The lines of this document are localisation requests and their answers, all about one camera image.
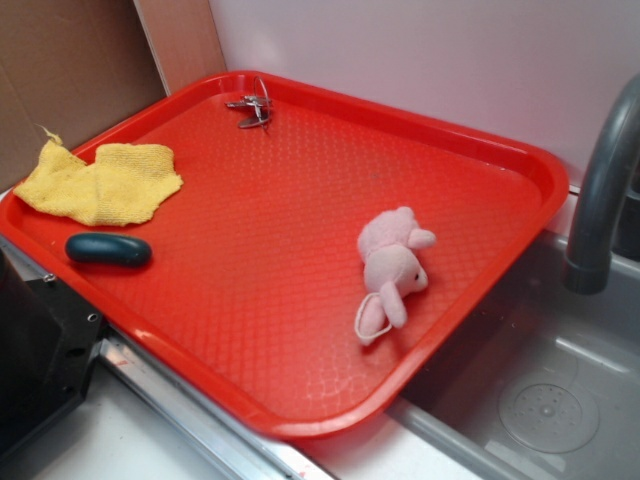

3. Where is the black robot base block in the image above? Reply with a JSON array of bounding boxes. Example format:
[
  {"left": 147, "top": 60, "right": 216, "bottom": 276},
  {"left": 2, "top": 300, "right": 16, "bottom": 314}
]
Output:
[{"left": 1, "top": 255, "right": 105, "bottom": 462}]

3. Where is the brown cardboard panel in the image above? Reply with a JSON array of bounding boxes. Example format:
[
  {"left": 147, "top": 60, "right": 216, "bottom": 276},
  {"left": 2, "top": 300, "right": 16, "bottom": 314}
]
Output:
[{"left": 1, "top": 1, "right": 226, "bottom": 190}]

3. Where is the grey faucet spout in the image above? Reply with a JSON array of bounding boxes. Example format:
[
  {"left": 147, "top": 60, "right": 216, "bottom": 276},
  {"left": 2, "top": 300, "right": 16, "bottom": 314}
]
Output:
[{"left": 562, "top": 76, "right": 639, "bottom": 295}]

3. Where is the red plastic tray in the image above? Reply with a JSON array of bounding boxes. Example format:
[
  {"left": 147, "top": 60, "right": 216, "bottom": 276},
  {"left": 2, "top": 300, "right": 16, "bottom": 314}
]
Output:
[{"left": 1, "top": 72, "right": 569, "bottom": 439}]

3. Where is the grey plastic sink basin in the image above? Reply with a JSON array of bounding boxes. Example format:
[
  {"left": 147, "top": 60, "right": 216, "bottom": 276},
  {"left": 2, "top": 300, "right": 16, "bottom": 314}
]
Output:
[{"left": 389, "top": 234, "right": 639, "bottom": 479}]

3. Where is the dark teal oval object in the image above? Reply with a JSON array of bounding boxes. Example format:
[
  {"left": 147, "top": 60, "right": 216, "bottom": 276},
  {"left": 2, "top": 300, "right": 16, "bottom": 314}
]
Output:
[{"left": 65, "top": 232, "right": 153, "bottom": 268}]

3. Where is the yellow knitted cloth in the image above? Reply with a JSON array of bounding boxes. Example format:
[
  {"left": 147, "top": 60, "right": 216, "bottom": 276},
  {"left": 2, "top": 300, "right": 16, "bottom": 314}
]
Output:
[{"left": 13, "top": 131, "right": 183, "bottom": 227}]

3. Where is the pink plush pig toy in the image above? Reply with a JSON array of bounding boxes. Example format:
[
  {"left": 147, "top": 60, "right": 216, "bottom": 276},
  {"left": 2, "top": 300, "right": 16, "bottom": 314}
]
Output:
[{"left": 354, "top": 206, "right": 436, "bottom": 346}]

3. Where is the silver metal rail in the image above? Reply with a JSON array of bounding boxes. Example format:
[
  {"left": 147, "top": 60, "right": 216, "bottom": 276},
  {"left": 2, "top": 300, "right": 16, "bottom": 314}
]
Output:
[{"left": 0, "top": 234, "right": 331, "bottom": 480}]

